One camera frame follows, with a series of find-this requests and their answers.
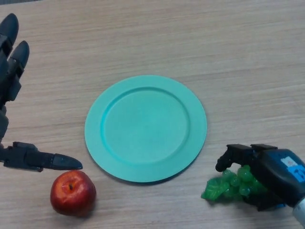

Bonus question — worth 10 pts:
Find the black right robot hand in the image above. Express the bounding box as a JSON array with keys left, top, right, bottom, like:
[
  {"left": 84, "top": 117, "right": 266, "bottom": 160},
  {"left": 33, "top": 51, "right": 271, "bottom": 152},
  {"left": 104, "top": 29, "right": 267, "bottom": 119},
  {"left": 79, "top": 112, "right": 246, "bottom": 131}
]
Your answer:
[{"left": 215, "top": 144, "right": 305, "bottom": 212}]

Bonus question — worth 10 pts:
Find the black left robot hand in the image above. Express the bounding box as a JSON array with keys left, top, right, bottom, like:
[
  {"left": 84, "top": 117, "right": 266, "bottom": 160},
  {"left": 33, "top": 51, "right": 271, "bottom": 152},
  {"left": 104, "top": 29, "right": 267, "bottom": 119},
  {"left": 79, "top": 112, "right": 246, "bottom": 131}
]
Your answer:
[{"left": 0, "top": 13, "right": 83, "bottom": 173}]

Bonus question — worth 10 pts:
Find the green grapes bunch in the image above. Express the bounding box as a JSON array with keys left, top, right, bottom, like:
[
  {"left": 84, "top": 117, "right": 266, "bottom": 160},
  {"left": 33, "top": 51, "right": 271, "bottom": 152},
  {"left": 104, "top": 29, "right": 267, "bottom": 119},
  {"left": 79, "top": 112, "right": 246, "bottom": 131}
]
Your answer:
[{"left": 200, "top": 165, "right": 271, "bottom": 203}]

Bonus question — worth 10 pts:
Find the teal round plate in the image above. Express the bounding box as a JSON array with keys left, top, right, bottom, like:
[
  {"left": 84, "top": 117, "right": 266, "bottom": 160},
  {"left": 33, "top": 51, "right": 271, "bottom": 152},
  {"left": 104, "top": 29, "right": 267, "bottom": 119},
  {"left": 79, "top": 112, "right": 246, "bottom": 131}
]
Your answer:
[{"left": 84, "top": 75, "right": 208, "bottom": 184}]

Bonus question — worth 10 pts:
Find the red apple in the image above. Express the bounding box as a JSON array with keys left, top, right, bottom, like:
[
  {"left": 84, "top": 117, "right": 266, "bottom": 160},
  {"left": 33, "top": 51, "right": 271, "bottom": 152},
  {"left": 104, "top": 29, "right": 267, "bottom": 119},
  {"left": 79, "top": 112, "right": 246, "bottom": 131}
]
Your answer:
[{"left": 50, "top": 170, "right": 97, "bottom": 217}]

